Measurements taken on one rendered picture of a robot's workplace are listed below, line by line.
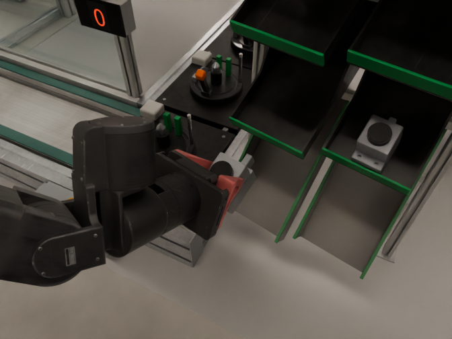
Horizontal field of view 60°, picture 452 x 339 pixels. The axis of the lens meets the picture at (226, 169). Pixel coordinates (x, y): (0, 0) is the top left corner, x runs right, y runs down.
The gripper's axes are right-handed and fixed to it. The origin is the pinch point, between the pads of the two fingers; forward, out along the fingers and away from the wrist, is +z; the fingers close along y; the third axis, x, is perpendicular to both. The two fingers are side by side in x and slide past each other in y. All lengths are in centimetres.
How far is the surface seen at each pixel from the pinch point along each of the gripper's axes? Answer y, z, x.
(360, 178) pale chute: -12.7, 25.7, 1.0
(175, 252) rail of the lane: 12.2, 14.1, 29.1
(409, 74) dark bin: -14.8, 5.0, -19.5
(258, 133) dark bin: 1.6, 10.1, -3.8
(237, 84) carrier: 28, 48, 1
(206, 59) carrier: 42, 52, -1
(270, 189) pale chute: 0.2, 21.0, 9.1
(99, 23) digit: 49, 19, -6
